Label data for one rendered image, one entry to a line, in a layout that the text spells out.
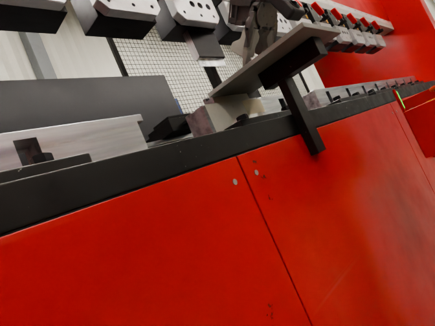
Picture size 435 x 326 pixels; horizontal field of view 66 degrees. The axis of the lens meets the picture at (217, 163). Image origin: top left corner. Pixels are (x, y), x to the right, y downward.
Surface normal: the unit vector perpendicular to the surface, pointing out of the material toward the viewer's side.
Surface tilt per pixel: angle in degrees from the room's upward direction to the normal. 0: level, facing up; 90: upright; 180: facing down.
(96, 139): 90
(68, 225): 90
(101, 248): 90
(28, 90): 90
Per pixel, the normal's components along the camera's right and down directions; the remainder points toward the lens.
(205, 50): 0.65, -0.35
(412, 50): -0.64, 0.22
